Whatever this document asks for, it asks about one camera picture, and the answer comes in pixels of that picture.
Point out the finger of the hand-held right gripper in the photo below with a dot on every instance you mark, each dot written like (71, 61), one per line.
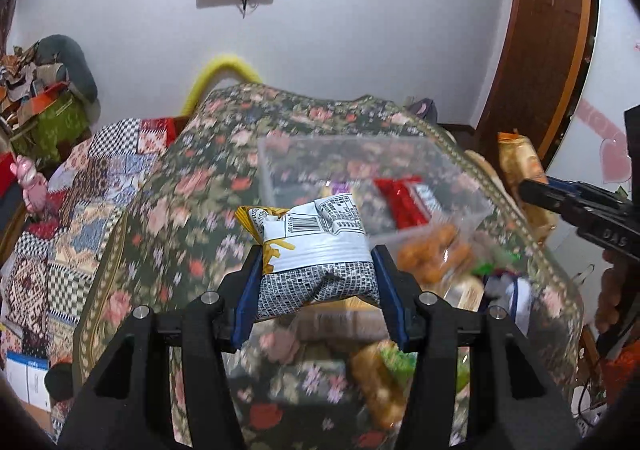
(585, 192)
(550, 202)

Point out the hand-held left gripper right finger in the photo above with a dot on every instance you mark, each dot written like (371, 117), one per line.
(391, 292)

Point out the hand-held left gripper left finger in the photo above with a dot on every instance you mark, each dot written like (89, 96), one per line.
(248, 292)

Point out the orange snack packet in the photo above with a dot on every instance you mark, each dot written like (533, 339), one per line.
(522, 162)

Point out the white and yellow snack packet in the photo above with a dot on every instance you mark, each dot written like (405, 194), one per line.
(315, 260)

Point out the clear plastic container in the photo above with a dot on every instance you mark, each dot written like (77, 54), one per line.
(350, 159)

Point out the clear bag of orange snacks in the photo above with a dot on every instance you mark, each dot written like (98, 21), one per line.
(435, 250)

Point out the person's right hand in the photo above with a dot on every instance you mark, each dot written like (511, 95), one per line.
(611, 290)

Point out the green snack packet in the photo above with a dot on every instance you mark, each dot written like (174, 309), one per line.
(400, 360)

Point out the red snack packet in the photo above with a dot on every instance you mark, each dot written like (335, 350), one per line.
(402, 202)

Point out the white and blue snack packet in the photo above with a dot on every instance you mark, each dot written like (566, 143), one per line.
(512, 292)

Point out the golden snack packet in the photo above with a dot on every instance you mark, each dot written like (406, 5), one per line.
(380, 390)

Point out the floral cloth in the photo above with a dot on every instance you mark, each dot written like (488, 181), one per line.
(200, 190)

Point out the wooden door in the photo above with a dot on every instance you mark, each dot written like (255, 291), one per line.
(540, 44)

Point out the patchwork blanket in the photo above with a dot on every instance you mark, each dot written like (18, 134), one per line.
(75, 230)

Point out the yellow tube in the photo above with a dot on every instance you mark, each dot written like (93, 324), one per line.
(220, 72)

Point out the white cardboard box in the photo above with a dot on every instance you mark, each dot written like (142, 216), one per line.
(27, 377)

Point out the pink plush toy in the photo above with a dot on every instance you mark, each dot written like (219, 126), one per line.
(31, 185)

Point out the green patterned bag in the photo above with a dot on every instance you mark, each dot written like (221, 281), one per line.
(50, 122)

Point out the grey cushion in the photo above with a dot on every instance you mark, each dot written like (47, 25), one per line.
(72, 62)

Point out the pink heart wall decoration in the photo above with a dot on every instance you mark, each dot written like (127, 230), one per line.
(607, 142)

